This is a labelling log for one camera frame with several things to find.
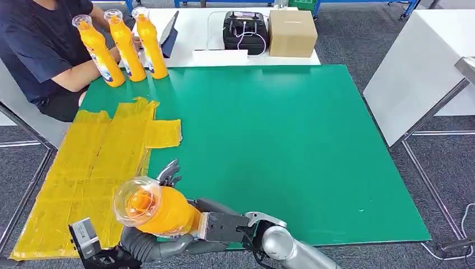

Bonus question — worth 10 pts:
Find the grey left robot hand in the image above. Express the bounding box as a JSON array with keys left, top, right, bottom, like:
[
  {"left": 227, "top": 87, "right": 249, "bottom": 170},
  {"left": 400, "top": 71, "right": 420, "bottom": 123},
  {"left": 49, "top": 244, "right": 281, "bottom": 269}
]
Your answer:
[{"left": 119, "top": 159, "right": 195, "bottom": 263}]

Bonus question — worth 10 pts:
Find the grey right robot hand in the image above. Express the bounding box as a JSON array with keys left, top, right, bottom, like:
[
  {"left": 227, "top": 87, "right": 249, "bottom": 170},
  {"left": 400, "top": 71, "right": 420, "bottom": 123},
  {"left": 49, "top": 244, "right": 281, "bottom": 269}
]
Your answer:
[{"left": 185, "top": 198, "right": 245, "bottom": 256}]

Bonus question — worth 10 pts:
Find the orange drink bottle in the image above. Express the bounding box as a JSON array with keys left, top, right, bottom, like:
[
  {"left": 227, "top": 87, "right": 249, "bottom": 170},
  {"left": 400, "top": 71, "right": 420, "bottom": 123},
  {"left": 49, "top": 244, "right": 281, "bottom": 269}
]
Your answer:
[
  {"left": 131, "top": 6, "right": 170, "bottom": 81},
  {"left": 71, "top": 14, "right": 127, "bottom": 89},
  {"left": 103, "top": 8, "right": 147, "bottom": 83},
  {"left": 113, "top": 175, "right": 208, "bottom": 240}
]

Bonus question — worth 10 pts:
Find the green table mat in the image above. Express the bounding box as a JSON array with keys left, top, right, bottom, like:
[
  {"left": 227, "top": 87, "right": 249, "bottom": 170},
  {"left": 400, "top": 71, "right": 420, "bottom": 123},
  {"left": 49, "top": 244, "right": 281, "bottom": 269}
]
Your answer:
[{"left": 79, "top": 64, "right": 432, "bottom": 251}]

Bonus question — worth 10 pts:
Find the yellow plastic sheet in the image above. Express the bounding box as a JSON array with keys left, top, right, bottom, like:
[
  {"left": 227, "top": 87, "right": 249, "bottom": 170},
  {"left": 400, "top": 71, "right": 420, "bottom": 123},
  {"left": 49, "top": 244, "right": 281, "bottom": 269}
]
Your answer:
[{"left": 10, "top": 96, "right": 183, "bottom": 261}]

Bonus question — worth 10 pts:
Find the black carry bag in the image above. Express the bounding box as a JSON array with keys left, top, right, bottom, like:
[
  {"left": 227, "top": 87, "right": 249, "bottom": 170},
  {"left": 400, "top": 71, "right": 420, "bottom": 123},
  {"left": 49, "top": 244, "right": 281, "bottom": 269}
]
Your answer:
[{"left": 222, "top": 11, "right": 269, "bottom": 57}]

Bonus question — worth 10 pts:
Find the tablet in dark case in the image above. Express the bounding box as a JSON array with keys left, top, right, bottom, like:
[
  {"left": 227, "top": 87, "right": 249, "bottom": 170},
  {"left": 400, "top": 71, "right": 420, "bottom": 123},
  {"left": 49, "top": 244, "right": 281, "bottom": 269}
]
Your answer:
[{"left": 159, "top": 10, "right": 180, "bottom": 59}]

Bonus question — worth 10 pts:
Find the white side table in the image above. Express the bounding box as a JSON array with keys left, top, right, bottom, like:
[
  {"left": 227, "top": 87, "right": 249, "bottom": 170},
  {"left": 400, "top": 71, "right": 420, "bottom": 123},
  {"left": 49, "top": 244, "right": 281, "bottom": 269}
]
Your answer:
[
  {"left": 0, "top": 55, "right": 72, "bottom": 150},
  {"left": 362, "top": 9, "right": 475, "bottom": 148}
]

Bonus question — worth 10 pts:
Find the brown cardboard box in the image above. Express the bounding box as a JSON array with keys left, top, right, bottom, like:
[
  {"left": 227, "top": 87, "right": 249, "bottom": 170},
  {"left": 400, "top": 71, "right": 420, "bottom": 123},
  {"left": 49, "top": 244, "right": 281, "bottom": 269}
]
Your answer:
[{"left": 267, "top": 9, "right": 319, "bottom": 59}]

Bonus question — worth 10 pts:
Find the green plastic crate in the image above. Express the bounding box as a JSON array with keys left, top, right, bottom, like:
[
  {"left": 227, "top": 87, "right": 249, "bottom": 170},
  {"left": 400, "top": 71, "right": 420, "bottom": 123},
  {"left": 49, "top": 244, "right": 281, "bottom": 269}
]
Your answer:
[{"left": 287, "top": 0, "right": 317, "bottom": 11}]

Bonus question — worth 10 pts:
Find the person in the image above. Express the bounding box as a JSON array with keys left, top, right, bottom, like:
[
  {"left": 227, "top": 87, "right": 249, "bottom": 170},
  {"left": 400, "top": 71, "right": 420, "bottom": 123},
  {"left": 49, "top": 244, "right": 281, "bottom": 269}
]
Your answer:
[{"left": 0, "top": 0, "right": 123, "bottom": 123}]

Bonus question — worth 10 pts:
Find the grey metal plate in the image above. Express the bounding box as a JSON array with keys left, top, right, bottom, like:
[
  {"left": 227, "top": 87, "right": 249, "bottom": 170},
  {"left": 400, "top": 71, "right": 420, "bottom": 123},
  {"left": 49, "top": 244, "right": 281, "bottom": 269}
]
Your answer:
[{"left": 454, "top": 55, "right": 475, "bottom": 87}]

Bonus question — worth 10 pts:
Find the dark right wrist camera box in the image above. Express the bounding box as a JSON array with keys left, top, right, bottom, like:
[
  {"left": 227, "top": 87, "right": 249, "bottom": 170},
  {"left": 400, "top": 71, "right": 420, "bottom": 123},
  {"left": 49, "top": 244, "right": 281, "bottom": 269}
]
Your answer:
[{"left": 205, "top": 212, "right": 250, "bottom": 243}]

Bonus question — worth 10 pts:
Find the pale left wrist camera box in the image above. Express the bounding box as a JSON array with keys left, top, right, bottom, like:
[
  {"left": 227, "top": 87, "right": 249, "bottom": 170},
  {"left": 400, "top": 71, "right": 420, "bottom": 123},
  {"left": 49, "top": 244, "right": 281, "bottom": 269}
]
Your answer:
[{"left": 68, "top": 217, "right": 102, "bottom": 261}]

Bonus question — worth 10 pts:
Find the white charging cable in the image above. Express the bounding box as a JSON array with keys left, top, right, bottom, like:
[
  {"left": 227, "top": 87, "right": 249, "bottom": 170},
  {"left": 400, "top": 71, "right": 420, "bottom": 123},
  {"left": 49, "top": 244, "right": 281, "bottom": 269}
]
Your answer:
[{"left": 232, "top": 20, "right": 268, "bottom": 57}]

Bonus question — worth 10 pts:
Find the white floor cable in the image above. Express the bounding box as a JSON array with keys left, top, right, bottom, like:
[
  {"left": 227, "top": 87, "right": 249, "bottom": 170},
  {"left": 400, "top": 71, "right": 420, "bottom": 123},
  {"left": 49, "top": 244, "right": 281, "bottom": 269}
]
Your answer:
[{"left": 421, "top": 203, "right": 475, "bottom": 261}]

